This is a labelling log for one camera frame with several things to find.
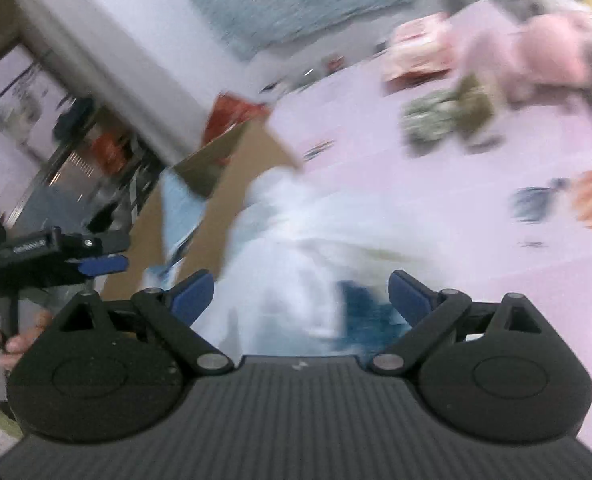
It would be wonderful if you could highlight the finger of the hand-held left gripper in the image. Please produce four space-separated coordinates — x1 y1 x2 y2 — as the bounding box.
20 254 130 289
0 227 130 267

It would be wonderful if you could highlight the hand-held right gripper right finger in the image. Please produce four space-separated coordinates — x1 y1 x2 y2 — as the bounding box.
368 269 545 376

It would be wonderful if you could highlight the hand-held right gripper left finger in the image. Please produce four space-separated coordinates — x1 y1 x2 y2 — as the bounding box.
58 269 234 377

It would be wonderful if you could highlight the light blue checkered towel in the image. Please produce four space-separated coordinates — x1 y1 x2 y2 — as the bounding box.
146 169 209 281

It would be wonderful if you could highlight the large white plastic bag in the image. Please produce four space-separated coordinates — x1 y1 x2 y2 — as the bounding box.
196 166 429 357

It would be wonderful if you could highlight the brown cardboard box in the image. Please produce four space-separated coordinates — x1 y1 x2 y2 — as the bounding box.
103 119 303 306

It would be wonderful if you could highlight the pink plush toy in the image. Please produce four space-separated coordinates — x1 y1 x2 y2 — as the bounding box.
458 9 592 103

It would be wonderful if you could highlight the person's left hand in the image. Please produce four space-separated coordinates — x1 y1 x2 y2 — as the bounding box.
0 309 54 372

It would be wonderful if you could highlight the blue printed package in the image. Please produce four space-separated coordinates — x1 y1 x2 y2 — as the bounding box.
338 279 409 348

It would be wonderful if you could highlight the folded metal wheelchair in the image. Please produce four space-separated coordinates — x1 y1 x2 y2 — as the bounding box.
88 142 167 231

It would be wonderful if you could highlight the metal clothes rack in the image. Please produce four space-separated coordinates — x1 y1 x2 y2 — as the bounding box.
0 40 101 221

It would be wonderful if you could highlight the small red plastic bag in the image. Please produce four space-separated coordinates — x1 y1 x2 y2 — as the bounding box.
92 131 127 172

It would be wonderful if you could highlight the pink printed bed sheet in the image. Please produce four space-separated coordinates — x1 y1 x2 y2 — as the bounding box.
266 0 592 461

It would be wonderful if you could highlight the dark blue garment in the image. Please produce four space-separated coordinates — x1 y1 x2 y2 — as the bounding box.
52 96 97 142

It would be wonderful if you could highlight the large red orange plastic bag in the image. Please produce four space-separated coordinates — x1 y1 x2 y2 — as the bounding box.
200 91 273 163

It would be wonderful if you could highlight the green patterned cloth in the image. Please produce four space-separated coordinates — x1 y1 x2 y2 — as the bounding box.
400 74 503 157

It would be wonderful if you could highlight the white curtain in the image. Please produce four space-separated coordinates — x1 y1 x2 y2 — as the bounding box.
0 0 237 162

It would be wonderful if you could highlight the pink wet wipes pack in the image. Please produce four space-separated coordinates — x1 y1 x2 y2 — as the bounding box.
382 14 458 83

